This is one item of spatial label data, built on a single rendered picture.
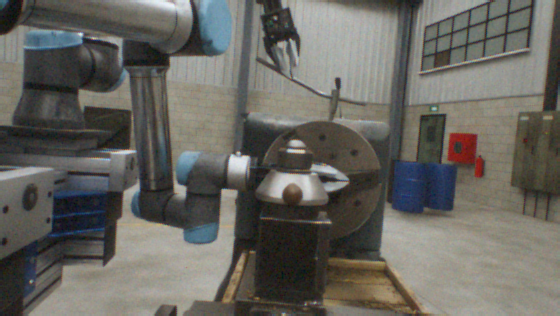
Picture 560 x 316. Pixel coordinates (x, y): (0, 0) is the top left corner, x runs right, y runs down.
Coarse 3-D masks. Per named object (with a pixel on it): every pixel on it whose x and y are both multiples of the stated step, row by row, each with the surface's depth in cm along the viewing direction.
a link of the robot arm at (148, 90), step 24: (144, 48) 76; (144, 72) 79; (144, 96) 80; (144, 120) 81; (168, 120) 85; (144, 144) 83; (168, 144) 85; (144, 168) 84; (168, 168) 86; (144, 192) 85; (168, 192) 87; (144, 216) 87
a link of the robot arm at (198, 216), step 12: (192, 192) 81; (168, 204) 84; (180, 204) 83; (192, 204) 81; (204, 204) 80; (216, 204) 82; (168, 216) 84; (180, 216) 82; (192, 216) 81; (204, 216) 81; (216, 216) 82; (192, 228) 80; (204, 228) 81; (216, 228) 83; (192, 240) 81; (204, 240) 81
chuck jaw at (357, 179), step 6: (348, 174) 94; (354, 174) 94; (360, 174) 96; (366, 174) 96; (372, 174) 96; (354, 180) 95; (360, 180) 96; (366, 180) 96; (372, 180) 96; (378, 180) 100; (348, 186) 92; (354, 186) 94; (360, 186) 94; (366, 186) 96; (372, 186) 96
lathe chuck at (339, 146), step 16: (304, 128) 99; (320, 128) 99; (336, 128) 99; (272, 144) 100; (320, 144) 100; (336, 144) 99; (352, 144) 99; (368, 144) 99; (272, 160) 100; (320, 160) 100; (336, 160) 100; (352, 160) 100; (368, 160) 100; (352, 192) 100; (368, 192) 100; (320, 208) 100; (336, 208) 100; (352, 208) 100; (368, 208) 100; (336, 224) 101; (352, 224) 100
